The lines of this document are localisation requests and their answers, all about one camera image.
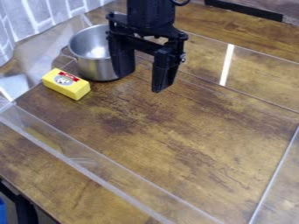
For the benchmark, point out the yellow butter block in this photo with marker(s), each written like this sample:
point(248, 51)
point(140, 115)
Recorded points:
point(65, 83)

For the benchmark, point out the black table leg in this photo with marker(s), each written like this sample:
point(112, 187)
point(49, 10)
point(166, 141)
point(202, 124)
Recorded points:
point(25, 212)

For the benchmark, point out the clear acrylic tray walls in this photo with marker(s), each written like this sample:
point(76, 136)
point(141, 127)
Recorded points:
point(202, 154)

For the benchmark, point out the white grid curtain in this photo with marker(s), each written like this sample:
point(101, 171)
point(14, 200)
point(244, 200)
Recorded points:
point(28, 17)

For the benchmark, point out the black bar at back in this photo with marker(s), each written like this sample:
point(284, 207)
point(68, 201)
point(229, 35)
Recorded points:
point(244, 10)

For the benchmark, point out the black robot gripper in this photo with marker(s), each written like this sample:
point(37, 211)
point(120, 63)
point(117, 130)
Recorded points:
point(144, 29)

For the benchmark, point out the stainless steel pot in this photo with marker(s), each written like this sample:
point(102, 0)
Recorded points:
point(88, 49)

